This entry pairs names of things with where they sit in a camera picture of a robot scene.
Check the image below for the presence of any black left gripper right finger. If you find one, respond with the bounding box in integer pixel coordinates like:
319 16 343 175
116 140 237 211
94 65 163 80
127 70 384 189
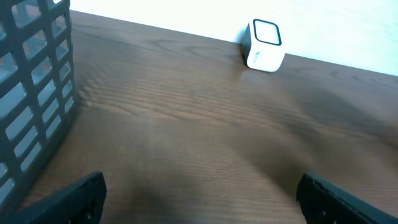
296 172 397 224

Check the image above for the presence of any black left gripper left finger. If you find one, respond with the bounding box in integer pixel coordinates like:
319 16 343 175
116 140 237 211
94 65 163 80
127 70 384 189
12 171 107 224

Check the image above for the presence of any grey plastic shopping basket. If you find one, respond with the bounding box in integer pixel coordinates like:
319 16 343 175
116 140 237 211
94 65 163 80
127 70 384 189
1 0 76 217

